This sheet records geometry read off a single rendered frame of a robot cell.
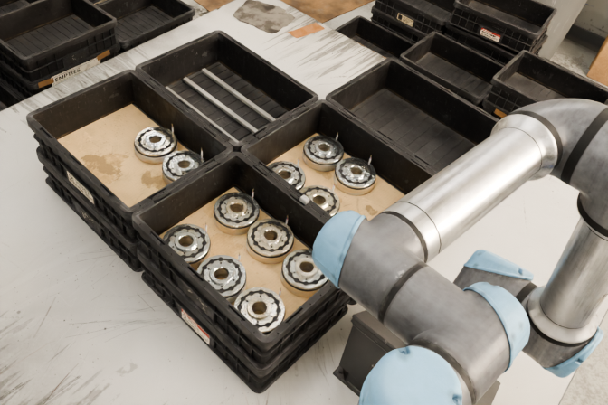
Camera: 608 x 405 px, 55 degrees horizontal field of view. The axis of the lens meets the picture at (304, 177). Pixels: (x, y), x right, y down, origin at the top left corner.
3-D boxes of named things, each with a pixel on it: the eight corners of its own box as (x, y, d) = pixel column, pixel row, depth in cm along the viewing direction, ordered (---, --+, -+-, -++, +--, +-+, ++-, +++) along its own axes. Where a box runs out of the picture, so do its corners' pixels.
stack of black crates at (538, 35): (525, 91, 301) (564, 12, 268) (496, 121, 282) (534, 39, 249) (453, 54, 317) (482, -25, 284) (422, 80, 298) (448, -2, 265)
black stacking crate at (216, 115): (315, 131, 162) (320, 98, 154) (235, 183, 145) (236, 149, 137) (218, 62, 178) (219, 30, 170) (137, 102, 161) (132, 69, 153)
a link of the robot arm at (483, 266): (451, 295, 124) (489, 241, 122) (507, 336, 117) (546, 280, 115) (434, 295, 114) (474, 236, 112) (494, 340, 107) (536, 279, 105)
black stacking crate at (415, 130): (494, 159, 162) (509, 128, 154) (435, 214, 146) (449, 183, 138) (382, 89, 179) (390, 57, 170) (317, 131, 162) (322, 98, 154)
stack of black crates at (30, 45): (87, 78, 269) (70, -13, 237) (130, 109, 258) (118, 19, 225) (5, 117, 246) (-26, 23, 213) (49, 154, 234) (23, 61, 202)
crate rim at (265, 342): (368, 259, 122) (370, 253, 120) (264, 353, 105) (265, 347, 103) (236, 155, 138) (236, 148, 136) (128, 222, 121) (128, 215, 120)
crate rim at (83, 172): (236, 155, 138) (236, 148, 136) (128, 222, 121) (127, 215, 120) (132, 74, 154) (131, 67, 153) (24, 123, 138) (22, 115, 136)
